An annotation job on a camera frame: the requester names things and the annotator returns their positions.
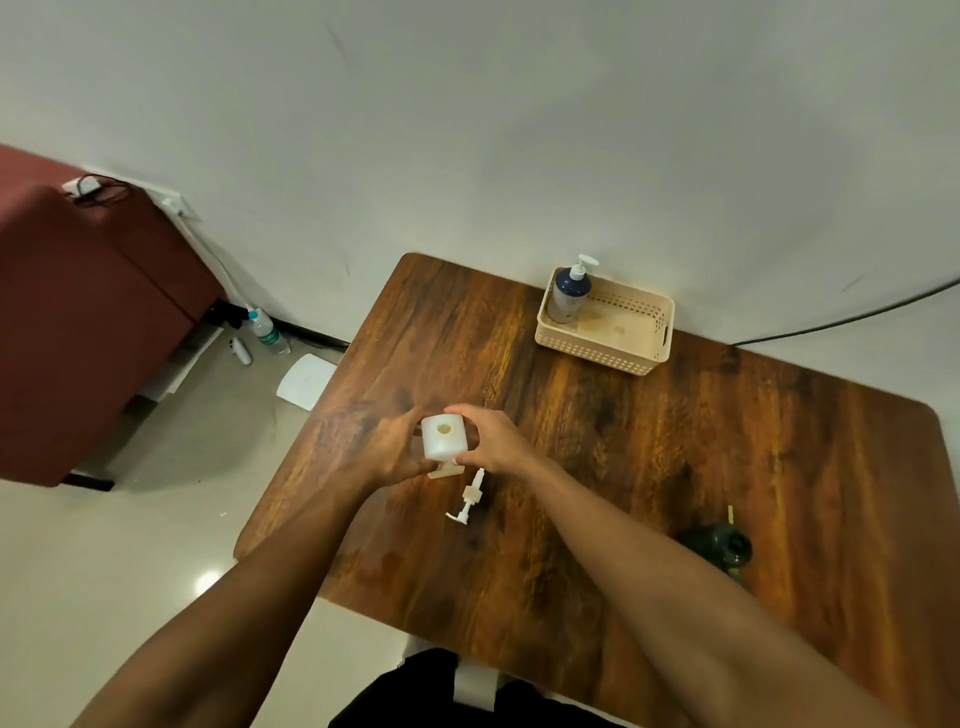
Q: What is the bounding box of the person's black clothing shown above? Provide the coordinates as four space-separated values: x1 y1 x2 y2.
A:
328 648 627 728

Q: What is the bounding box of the person's left forearm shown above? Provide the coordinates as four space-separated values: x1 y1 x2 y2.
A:
71 450 380 728

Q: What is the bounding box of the blue pump bottle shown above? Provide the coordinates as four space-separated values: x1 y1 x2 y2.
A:
546 253 601 326

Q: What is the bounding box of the clear water bottle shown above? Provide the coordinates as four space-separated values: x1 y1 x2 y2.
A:
246 306 292 357

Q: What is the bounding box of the person's right forearm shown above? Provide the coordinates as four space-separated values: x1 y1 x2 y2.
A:
517 453 912 728

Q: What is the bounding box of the white wall socket strip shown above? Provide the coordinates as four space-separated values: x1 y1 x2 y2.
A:
144 186 202 224

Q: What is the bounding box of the white flat board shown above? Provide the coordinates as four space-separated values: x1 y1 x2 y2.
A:
275 353 339 413

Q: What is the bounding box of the beige plastic basket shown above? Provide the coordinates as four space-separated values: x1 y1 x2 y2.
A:
534 266 676 377

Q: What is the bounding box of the white plastic bottle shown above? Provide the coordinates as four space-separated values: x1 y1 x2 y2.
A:
420 412 470 463

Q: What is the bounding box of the person's left hand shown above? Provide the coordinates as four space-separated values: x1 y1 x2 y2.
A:
339 407 441 493

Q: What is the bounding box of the person's right hand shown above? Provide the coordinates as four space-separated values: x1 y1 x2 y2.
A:
445 403 543 483

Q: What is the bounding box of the black plug block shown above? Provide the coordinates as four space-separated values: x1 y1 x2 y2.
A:
201 298 250 332

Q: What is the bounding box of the maroon sofa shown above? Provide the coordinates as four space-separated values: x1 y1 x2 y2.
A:
0 142 228 490

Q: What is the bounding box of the black cable loop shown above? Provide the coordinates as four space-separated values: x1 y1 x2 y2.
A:
72 174 133 209

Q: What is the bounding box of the white table leg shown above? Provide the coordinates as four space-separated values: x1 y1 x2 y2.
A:
403 636 502 711

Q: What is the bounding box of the dark green bottle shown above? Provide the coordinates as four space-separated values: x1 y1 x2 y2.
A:
673 522 754 588

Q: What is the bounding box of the white pump dispenser head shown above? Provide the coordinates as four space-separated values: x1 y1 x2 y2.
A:
445 468 487 526

